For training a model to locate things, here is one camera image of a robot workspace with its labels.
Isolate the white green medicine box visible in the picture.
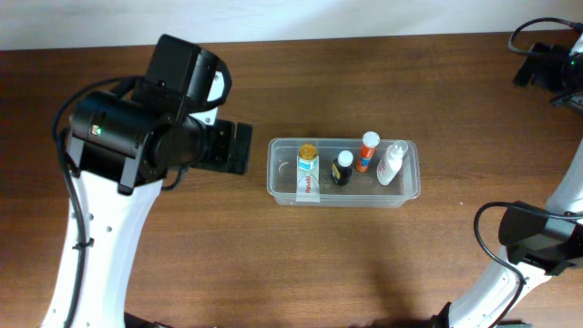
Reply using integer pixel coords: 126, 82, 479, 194
295, 156, 321, 203

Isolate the orange tablet tube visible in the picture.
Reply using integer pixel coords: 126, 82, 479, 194
356, 131, 381, 172

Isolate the dark brown medicine bottle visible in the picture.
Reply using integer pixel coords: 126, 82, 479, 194
331, 150, 353, 186

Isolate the clear plastic container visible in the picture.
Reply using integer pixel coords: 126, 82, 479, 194
267, 138, 421, 208

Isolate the white spray bottle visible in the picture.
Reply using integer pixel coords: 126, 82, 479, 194
376, 140, 408, 186

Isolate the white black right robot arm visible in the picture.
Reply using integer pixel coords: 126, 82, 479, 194
430, 41, 582, 327

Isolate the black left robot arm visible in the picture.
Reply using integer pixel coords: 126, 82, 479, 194
43, 35, 252, 327

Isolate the small gold-lidded balm jar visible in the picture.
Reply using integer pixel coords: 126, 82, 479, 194
298, 143, 317, 161

